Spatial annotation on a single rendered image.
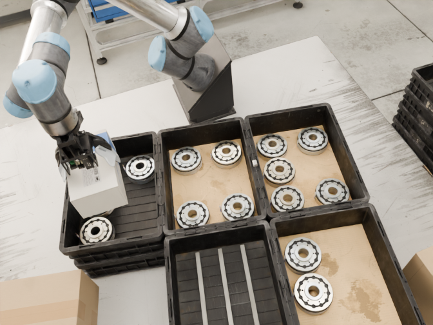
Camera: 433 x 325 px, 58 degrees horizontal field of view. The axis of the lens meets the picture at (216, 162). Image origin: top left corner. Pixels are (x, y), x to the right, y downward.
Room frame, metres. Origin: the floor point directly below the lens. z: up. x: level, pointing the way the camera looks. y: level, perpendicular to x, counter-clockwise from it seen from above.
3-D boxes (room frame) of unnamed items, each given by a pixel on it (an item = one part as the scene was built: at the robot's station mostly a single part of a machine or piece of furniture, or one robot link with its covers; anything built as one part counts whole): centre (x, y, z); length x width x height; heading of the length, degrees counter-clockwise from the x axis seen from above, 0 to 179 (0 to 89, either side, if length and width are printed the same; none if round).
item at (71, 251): (0.70, 0.33, 0.92); 0.40 x 0.30 x 0.02; 1
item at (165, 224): (0.71, 0.03, 0.92); 0.40 x 0.30 x 0.02; 1
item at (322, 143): (0.82, -0.34, 0.86); 0.10 x 0.10 x 0.01
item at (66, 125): (0.62, 0.32, 1.33); 0.08 x 0.08 x 0.05
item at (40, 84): (0.62, 0.32, 1.41); 0.09 x 0.08 x 0.11; 178
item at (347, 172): (0.71, -0.27, 0.87); 0.40 x 0.30 x 0.11; 1
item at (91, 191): (0.64, 0.33, 1.10); 0.20 x 0.12 x 0.09; 11
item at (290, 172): (0.71, -0.20, 0.86); 0.10 x 0.10 x 0.01
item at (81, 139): (0.61, 0.32, 1.25); 0.09 x 0.08 x 0.12; 11
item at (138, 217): (0.70, 0.33, 0.87); 0.40 x 0.30 x 0.11; 1
